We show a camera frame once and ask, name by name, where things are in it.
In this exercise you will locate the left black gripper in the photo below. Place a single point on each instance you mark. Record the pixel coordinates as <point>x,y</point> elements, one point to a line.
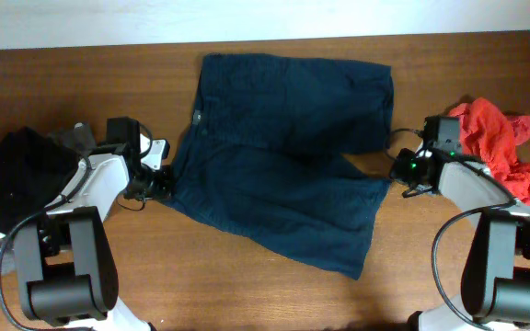
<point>165,189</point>

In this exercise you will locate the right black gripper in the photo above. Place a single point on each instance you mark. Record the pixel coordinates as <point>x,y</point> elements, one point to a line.
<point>397,169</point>

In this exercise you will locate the red mesh garment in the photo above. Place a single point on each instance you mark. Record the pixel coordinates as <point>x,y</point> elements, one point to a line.
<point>494,137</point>

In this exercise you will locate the navy blue shorts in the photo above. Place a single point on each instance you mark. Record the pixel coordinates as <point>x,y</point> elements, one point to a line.
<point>266,155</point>

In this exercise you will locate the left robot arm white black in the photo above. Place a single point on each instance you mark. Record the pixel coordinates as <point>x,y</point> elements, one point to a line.
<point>66,273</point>

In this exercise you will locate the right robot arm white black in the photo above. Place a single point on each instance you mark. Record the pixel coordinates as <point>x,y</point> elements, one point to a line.
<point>495,284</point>

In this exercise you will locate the black folded garment white print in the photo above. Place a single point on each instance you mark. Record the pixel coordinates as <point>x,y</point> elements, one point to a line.
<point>34,170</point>

